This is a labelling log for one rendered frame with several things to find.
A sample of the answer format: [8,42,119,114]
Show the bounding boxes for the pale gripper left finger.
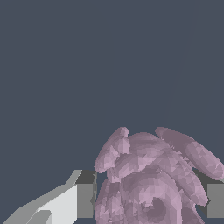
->
[3,169,98,224]

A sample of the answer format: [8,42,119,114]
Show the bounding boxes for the mauve lumpy lobed object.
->
[94,126,224,224]

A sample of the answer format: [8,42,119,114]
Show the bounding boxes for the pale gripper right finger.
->
[193,168,224,224]

